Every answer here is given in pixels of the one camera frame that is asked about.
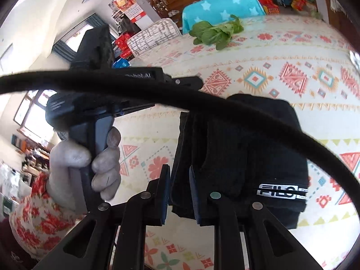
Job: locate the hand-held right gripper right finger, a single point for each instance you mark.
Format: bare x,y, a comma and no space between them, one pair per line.
197,202

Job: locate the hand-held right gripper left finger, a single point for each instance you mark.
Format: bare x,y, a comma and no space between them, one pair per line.
166,197

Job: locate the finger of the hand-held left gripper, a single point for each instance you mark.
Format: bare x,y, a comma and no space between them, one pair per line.
188,81
135,109

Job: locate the black pants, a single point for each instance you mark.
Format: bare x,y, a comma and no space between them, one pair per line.
239,146

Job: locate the person's left forearm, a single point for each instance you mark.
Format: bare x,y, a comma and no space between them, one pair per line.
36,225

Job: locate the person's left hand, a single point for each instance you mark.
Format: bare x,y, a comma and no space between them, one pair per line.
109,168

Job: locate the blue curtains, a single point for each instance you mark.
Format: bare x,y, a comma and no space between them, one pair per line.
73,45

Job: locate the red gift boxes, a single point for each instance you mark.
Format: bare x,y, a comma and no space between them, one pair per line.
123,45

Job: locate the blue plastic package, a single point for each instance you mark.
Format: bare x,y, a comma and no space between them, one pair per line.
121,63

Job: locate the green leafy vegetable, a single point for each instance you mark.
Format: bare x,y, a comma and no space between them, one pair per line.
216,33

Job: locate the white grey patterned chair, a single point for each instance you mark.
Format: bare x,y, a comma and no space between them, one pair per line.
153,38

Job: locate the turquoise star-print covered chair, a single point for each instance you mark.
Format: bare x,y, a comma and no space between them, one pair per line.
222,8

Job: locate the patterned tablecloth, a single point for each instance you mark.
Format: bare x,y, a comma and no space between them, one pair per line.
281,62

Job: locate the red wall calendar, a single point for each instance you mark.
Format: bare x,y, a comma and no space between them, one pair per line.
128,5

